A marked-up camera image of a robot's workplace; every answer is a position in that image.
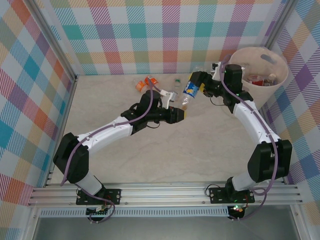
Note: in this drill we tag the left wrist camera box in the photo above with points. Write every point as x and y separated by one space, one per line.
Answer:
168 95

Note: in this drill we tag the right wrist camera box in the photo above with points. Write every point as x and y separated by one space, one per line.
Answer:
217 68

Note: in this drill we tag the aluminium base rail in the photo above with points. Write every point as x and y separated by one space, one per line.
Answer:
162 193

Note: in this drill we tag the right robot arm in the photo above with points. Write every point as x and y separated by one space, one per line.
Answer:
255 122

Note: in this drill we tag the clear bottle green cap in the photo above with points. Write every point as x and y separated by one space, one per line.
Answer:
177 84

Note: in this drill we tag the aluminium frame post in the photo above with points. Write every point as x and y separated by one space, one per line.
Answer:
285 15
53 42

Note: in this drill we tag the red and gold bottle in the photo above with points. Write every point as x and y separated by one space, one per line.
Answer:
255 79

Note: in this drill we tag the beige plastic bin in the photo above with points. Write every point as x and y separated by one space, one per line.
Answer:
272 92

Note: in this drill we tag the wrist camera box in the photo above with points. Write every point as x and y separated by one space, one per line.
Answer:
168 95
217 68

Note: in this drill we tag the orange label bottle gold cap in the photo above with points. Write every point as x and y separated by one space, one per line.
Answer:
153 80

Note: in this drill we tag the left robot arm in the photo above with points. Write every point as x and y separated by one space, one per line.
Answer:
105 135

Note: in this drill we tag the small orange bottle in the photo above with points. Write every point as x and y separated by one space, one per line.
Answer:
140 85

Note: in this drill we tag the blue Pepsi bottle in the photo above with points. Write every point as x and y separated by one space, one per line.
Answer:
190 90

